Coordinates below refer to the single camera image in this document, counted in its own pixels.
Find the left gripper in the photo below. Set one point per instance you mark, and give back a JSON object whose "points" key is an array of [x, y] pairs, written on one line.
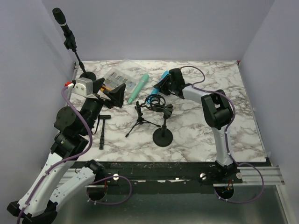
{"points": [[116, 94]]}

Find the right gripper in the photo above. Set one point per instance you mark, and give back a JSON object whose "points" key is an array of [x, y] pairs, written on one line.
{"points": [[162, 85]]}

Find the cyan blue microphone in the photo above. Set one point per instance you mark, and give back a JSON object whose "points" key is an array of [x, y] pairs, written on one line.
{"points": [[163, 75]]}

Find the mint green microphone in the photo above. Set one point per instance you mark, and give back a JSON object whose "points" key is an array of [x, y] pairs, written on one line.
{"points": [[143, 80]]}

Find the black round-base stand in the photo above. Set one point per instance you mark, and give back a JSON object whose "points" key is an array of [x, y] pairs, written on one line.
{"points": [[163, 136], [70, 43]]}

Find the black microphone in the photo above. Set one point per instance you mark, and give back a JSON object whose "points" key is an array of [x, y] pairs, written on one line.
{"points": [[61, 20]]}

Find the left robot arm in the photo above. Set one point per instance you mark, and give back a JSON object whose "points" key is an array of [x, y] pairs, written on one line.
{"points": [[75, 121]]}

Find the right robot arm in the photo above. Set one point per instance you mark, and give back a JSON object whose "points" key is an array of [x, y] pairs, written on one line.
{"points": [[218, 109]]}

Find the yellow utility knife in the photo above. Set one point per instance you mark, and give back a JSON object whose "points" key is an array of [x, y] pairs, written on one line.
{"points": [[105, 88]]}

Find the clear plastic screw box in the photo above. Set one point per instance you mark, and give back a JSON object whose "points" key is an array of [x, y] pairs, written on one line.
{"points": [[114, 78]]}

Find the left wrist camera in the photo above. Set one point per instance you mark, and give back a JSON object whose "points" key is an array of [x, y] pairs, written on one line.
{"points": [[81, 86]]}

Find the black T-handle tool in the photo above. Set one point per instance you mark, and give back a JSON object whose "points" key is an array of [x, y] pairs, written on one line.
{"points": [[102, 137]]}

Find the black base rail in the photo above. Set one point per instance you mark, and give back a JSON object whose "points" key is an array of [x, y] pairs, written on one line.
{"points": [[164, 177]]}

